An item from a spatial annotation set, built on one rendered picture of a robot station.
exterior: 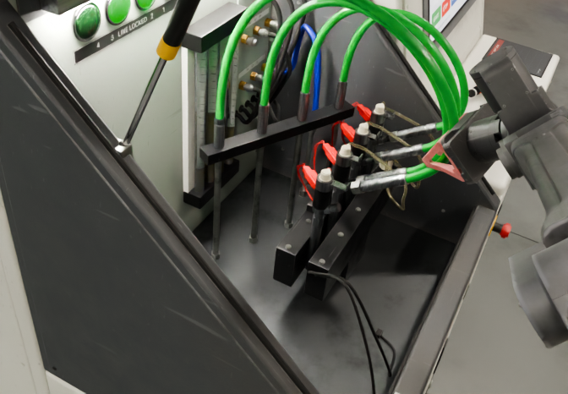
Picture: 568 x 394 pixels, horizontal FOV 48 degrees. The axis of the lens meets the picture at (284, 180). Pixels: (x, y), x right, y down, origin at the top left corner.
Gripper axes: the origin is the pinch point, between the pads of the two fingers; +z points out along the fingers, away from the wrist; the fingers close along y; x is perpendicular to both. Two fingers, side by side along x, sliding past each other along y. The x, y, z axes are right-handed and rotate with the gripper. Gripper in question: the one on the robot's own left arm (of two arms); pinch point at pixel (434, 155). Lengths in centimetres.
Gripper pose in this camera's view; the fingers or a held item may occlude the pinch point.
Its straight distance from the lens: 93.7
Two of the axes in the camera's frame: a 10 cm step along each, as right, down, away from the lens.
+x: 5.8, 7.9, 1.8
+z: -4.9, 1.6, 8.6
